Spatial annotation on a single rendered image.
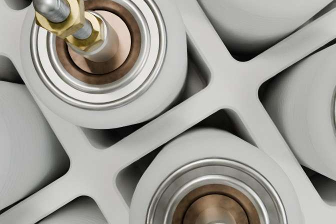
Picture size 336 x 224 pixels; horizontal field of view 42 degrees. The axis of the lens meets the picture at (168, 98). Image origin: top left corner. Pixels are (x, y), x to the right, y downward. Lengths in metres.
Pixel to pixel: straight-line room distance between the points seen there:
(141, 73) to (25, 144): 0.09
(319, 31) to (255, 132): 0.08
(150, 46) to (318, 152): 0.11
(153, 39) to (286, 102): 0.11
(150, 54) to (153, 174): 0.07
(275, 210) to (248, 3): 0.11
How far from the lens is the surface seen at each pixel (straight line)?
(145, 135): 0.31
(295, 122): 0.28
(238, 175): 0.24
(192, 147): 0.24
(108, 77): 0.24
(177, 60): 0.24
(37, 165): 0.32
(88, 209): 0.36
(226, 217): 0.22
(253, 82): 0.31
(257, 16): 0.26
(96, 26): 0.21
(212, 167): 0.24
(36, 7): 0.16
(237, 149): 0.24
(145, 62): 0.24
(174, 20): 0.25
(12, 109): 0.29
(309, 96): 0.25
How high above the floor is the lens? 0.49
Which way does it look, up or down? 87 degrees down
